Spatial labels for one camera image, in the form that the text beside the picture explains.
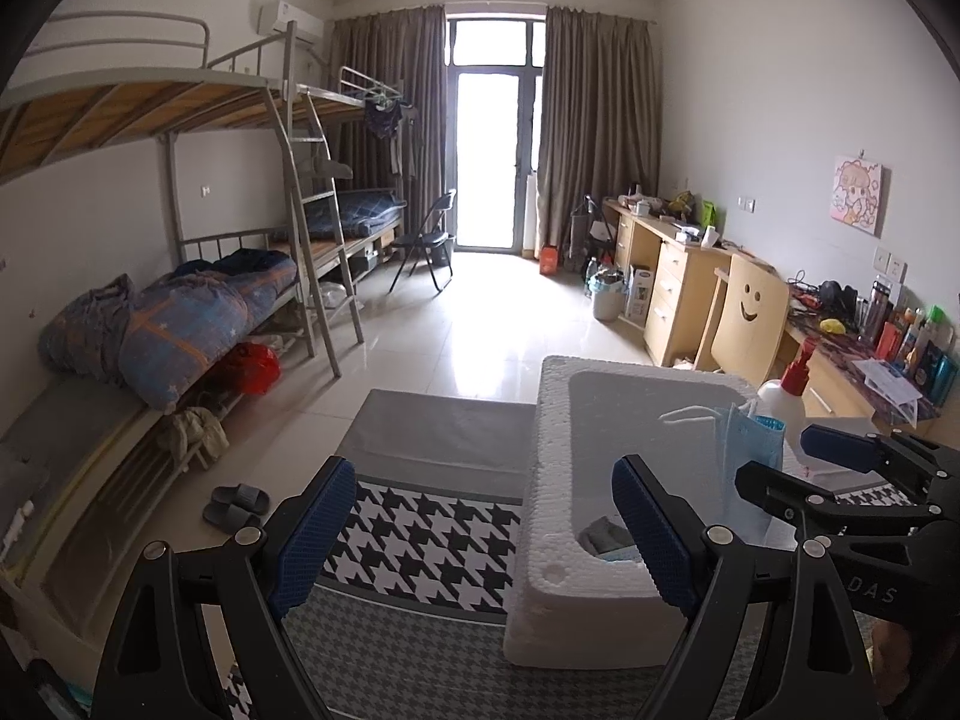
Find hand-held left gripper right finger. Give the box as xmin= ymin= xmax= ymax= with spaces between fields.
xmin=611 ymin=454 xmax=901 ymax=720

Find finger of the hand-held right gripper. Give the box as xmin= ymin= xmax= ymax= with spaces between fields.
xmin=735 ymin=461 xmax=927 ymax=533
xmin=801 ymin=424 xmax=960 ymax=492

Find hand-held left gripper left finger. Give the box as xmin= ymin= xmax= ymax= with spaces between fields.
xmin=90 ymin=456 xmax=357 ymax=720

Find blue face mask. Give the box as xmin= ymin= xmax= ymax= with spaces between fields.
xmin=660 ymin=401 xmax=788 ymax=518

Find white foam box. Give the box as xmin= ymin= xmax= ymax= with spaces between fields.
xmin=504 ymin=355 xmax=807 ymax=668

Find person's right hand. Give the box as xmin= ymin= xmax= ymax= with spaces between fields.
xmin=877 ymin=615 xmax=931 ymax=685

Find wooden desk with patterned cover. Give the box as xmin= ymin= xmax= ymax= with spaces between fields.
xmin=780 ymin=300 xmax=946 ymax=425

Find white pump bottle red nozzle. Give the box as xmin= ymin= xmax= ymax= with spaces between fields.
xmin=757 ymin=337 xmax=820 ymax=452

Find white papers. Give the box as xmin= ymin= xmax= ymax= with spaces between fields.
xmin=851 ymin=356 xmax=927 ymax=407

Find dark slipper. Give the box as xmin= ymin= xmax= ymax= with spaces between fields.
xmin=212 ymin=484 xmax=271 ymax=515
xmin=204 ymin=501 xmax=263 ymax=533

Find houndstooth tablecloth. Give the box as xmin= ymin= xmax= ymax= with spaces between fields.
xmin=225 ymin=388 xmax=960 ymax=720

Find row of toiletry bottles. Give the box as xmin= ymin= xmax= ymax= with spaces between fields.
xmin=855 ymin=277 xmax=960 ymax=398

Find beige clothing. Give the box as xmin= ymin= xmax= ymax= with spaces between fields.
xmin=154 ymin=406 xmax=230 ymax=466

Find wooden chair with smiley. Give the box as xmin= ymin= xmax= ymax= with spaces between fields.
xmin=694 ymin=253 xmax=791 ymax=383

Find red plastic bag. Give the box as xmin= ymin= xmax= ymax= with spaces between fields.
xmin=217 ymin=343 xmax=282 ymax=396

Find wooden desk with drawers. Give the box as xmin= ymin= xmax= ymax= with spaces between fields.
xmin=600 ymin=199 xmax=773 ymax=368

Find white and blue carton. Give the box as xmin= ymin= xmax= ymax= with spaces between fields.
xmin=625 ymin=264 xmax=653 ymax=320

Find white bucket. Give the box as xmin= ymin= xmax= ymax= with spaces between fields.
xmin=589 ymin=270 xmax=627 ymax=322

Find blue plaid quilt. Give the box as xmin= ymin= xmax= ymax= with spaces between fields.
xmin=41 ymin=247 xmax=297 ymax=410

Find grey metal bunk bed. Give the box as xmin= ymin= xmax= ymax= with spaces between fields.
xmin=0 ymin=11 xmax=368 ymax=616
xmin=285 ymin=66 xmax=421 ymax=316

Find dark blue bedding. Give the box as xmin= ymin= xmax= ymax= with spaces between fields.
xmin=304 ymin=190 xmax=406 ymax=237

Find black folding chair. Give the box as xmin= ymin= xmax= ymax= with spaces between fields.
xmin=388 ymin=190 xmax=458 ymax=293

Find brown curtain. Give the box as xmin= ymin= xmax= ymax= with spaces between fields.
xmin=328 ymin=4 xmax=447 ymax=200
xmin=538 ymin=6 xmax=661 ymax=271

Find hanging dark clothes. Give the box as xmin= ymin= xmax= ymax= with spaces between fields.
xmin=364 ymin=99 xmax=406 ymax=140

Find glass balcony door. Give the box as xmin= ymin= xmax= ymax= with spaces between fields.
xmin=445 ymin=13 xmax=547 ymax=254

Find white air conditioner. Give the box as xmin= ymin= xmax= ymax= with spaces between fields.
xmin=259 ymin=0 xmax=325 ymax=42

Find wall poster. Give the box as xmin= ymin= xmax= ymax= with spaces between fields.
xmin=830 ymin=154 xmax=890 ymax=226

